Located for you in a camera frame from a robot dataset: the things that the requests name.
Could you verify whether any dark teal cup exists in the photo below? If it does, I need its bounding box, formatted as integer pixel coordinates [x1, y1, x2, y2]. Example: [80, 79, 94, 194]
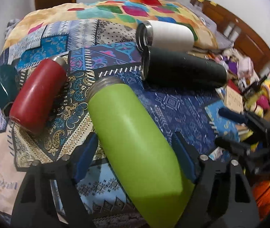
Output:
[0, 65, 20, 116]

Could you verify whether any wooden headboard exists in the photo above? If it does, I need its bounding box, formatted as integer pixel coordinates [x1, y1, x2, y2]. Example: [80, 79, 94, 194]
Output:
[190, 0, 270, 74]

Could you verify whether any colourful patchwork quilt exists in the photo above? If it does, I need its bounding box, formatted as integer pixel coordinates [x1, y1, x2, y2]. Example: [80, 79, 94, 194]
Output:
[4, 0, 219, 50]

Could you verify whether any white steel bottle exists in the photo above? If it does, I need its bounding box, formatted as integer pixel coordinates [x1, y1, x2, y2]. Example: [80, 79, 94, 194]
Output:
[136, 20, 195, 52]

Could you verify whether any green steel bottle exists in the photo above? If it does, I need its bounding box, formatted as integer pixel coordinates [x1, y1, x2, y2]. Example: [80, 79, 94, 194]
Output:
[87, 76, 193, 227]

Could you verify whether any grey pillow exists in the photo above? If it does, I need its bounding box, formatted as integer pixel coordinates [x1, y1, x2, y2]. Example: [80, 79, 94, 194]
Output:
[186, 3, 234, 51]

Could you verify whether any black steel bottle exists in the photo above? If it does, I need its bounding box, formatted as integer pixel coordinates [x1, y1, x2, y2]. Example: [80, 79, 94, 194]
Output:
[141, 46, 228, 90]

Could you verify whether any red steel bottle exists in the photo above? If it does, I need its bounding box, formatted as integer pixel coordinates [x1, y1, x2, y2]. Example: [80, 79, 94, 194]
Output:
[9, 56, 68, 134]

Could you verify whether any blue patterned patchwork blanket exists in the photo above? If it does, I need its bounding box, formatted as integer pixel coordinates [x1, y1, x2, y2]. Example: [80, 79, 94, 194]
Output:
[0, 20, 238, 223]

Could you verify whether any grey clothes pile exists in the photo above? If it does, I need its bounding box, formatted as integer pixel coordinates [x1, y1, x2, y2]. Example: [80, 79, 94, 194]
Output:
[4, 19, 21, 40]

